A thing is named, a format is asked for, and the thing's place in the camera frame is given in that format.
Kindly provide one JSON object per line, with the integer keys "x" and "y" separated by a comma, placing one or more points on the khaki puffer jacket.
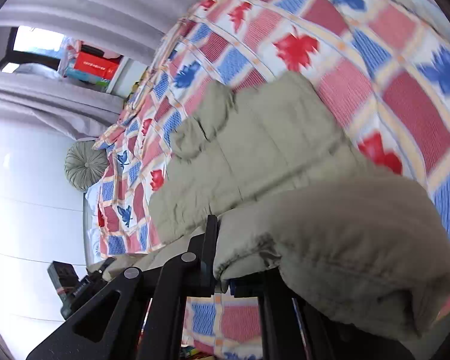
{"x": 291, "y": 192}

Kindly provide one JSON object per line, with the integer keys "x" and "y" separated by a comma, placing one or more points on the red box on shelf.
{"x": 98, "y": 66}

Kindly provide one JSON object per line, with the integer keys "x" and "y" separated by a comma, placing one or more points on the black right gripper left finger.
{"x": 139, "y": 314}

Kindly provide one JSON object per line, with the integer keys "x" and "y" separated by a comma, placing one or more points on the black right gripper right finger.
{"x": 293, "y": 329}

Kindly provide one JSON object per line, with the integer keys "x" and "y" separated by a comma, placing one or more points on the grey curtain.
{"x": 40, "y": 45}

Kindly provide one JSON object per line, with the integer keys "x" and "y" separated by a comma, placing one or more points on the round green pleated cushion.
{"x": 84, "y": 166}

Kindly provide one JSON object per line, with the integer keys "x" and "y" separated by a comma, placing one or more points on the red blue patterned bedspread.
{"x": 382, "y": 67}

